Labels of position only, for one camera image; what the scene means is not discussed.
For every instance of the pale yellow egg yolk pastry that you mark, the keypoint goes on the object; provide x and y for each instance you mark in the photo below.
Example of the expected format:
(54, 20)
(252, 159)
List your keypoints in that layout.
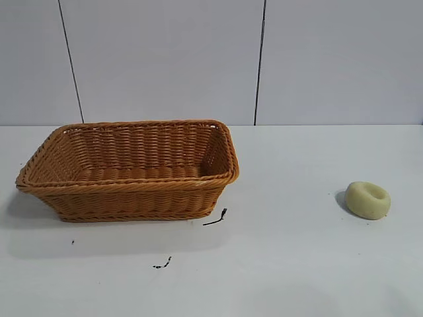
(363, 206)

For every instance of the brown woven wicker basket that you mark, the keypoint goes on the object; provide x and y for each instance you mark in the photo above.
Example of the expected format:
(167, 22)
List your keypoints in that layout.
(132, 195)

